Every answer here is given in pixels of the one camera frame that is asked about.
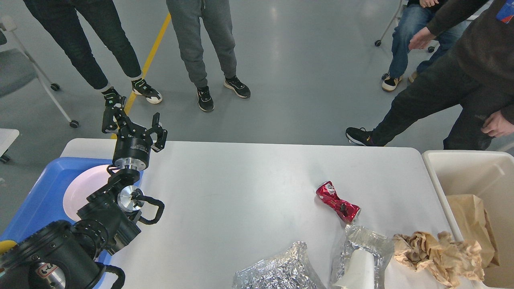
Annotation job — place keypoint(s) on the grey office chair left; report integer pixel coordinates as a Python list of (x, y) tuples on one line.
[(18, 68)]

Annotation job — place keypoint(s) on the white plastic bin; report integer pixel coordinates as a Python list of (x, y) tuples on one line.
[(488, 175)]

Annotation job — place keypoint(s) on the brown paper bag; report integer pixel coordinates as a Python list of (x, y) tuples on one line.
[(474, 224)]

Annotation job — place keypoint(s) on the pink plate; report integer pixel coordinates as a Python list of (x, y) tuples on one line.
[(81, 187)]

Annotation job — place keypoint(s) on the blue plastic tray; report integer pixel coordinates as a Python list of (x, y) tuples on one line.
[(43, 204)]

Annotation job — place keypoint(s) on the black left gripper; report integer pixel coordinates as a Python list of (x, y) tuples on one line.
[(132, 149)]

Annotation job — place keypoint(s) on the foil bag with paper cup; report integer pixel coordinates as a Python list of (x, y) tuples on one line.
[(361, 260)]

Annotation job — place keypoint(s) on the walking person dark clothes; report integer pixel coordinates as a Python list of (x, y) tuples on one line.
[(477, 73)]

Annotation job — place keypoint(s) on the crumpled aluminium foil bag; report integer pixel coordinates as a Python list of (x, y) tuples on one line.
[(290, 269)]

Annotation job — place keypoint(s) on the red foil wrapper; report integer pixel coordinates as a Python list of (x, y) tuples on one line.
[(347, 211)]

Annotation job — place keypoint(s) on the teal mug yellow inside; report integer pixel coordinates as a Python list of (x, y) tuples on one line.
[(7, 245)]

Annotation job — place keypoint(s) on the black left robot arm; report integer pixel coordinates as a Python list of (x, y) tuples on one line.
[(62, 255)]

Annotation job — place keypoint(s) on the brown paper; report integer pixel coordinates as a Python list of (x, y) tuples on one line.
[(446, 259)]

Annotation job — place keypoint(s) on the white side table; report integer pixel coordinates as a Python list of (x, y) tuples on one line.
[(7, 137)]

